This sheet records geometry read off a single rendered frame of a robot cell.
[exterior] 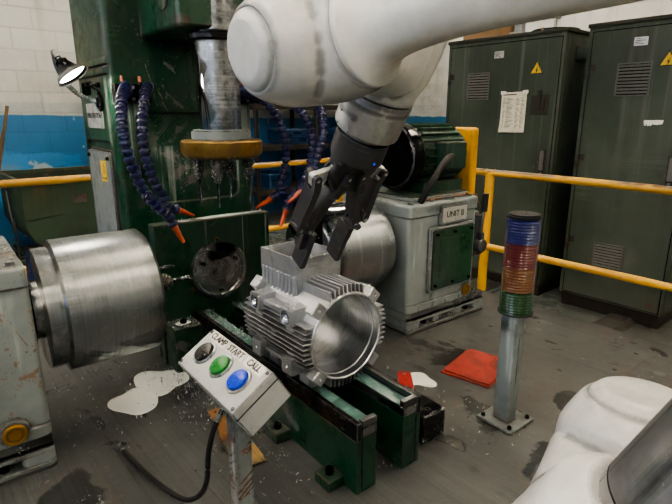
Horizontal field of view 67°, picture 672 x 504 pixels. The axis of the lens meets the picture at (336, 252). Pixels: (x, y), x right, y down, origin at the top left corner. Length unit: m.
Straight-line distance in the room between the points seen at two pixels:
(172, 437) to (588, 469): 0.79
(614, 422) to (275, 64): 0.46
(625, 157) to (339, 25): 3.52
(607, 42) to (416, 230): 2.83
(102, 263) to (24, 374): 0.22
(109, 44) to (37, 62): 4.99
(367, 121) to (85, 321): 0.61
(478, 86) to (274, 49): 4.02
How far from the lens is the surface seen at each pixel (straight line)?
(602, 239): 4.01
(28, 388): 1.01
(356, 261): 1.26
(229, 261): 1.31
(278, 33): 0.46
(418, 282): 1.42
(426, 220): 1.39
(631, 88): 3.91
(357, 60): 0.47
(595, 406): 0.61
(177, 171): 1.37
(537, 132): 4.16
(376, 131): 0.65
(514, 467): 1.01
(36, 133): 6.27
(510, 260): 0.97
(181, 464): 1.00
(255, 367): 0.67
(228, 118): 1.16
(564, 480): 0.45
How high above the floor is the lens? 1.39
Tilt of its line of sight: 15 degrees down
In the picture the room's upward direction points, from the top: straight up
